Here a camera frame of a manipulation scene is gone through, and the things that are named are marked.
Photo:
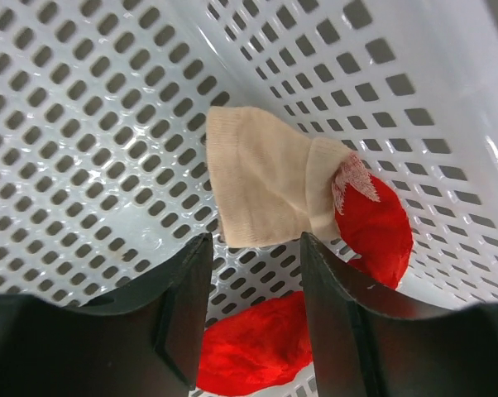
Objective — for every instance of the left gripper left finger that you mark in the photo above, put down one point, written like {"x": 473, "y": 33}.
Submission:
{"x": 141, "y": 339}

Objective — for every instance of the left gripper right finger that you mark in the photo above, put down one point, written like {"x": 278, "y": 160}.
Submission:
{"x": 369, "y": 340}

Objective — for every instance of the pink patterned sock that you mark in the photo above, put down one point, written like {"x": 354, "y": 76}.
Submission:
{"x": 272, "y": 184}

